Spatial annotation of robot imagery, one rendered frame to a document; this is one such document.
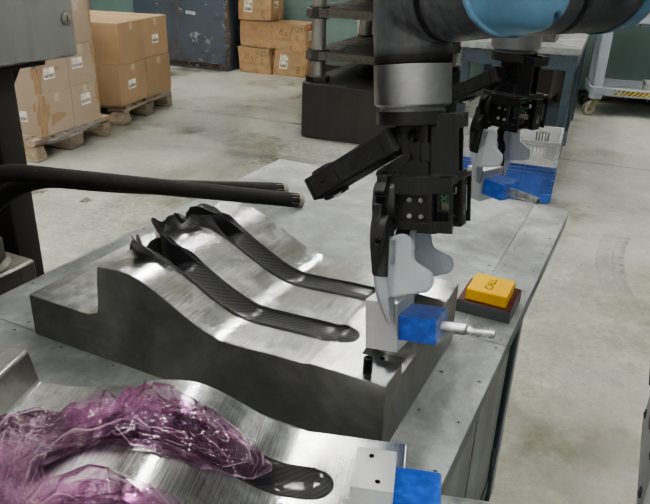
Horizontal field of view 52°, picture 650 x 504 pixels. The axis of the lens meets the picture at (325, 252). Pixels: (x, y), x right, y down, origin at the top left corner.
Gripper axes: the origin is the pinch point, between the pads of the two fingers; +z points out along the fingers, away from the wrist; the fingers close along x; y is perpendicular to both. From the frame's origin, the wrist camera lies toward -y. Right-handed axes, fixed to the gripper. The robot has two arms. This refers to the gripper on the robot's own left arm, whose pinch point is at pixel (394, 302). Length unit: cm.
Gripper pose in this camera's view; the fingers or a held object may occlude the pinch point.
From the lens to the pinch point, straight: 71.5
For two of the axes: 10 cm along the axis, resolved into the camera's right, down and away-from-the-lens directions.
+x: 4.4, -2.3, 8.7
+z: 0.3, 9.7, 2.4
